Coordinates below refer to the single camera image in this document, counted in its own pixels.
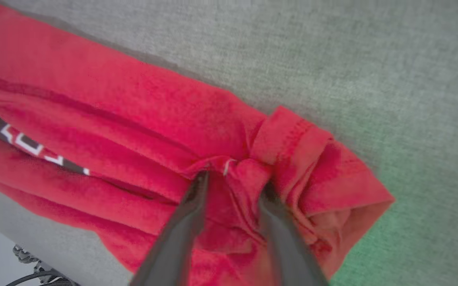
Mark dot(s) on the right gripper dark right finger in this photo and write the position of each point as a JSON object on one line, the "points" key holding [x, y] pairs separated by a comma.
{"points": [[288, 246]]}

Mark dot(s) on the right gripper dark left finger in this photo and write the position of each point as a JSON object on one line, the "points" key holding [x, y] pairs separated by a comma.
{"points": [[177, 234]]}

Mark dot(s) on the red and white t-shirt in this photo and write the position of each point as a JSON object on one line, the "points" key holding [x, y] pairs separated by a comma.
{"points": [[133, 119]]}

